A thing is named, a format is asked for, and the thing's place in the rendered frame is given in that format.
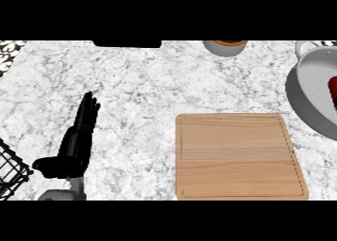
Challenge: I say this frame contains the wooden cutting board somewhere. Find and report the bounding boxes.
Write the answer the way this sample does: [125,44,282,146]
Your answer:
[174,112,310,201]

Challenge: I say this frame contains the grey bowl with orange rim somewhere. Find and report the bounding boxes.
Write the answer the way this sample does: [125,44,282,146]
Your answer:
[202,40,249,58]

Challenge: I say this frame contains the black flat appliance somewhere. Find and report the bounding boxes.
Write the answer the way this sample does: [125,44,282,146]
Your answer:
[91,40,162,49]

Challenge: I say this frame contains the black wire basket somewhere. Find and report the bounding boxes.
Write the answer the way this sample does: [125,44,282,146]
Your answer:
[0,128,35,201]

